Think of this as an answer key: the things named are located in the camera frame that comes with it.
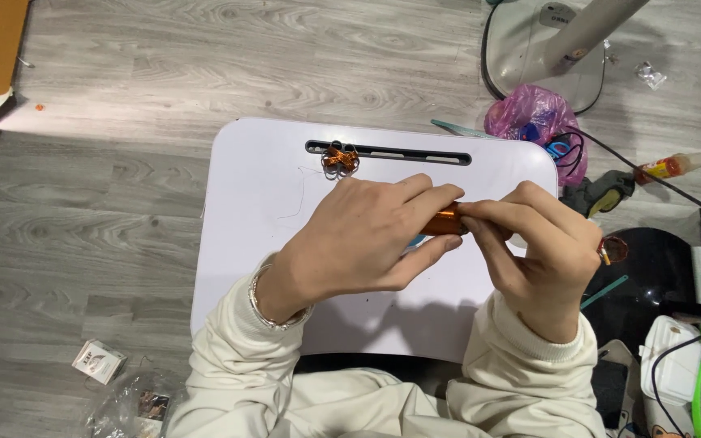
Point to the person's right hand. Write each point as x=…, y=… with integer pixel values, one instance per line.
x=545, y=255

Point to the person's left hand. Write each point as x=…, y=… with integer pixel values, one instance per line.
x=350, y=237

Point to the teal plastic ruler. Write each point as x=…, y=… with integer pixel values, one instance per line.
x=605, y=292

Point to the white lap desk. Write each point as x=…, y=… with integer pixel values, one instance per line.
x=277, y=219

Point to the dark green glove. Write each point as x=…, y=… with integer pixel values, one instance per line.
x=600, y=191

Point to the round black stool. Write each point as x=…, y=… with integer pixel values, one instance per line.
x=642, y=286

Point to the pink plastic bag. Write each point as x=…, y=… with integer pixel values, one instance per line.
x=530, y=115

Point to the teal plastic strip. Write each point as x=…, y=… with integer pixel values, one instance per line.
x=460, y=128

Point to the glue bottle with yellow cap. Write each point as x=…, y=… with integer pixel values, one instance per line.
x=682, y=164

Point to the white foam container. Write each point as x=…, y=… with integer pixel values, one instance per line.
x=670, y=368

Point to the white fan base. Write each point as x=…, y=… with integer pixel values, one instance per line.
x=530, y=52

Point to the crumpled clear plastic scrap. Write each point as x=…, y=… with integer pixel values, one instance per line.
x=651, y=74

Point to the clear plastic wrapper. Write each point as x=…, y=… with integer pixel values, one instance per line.
x=128, y=407

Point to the small white box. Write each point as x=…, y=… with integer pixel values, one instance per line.
x=99, y=361

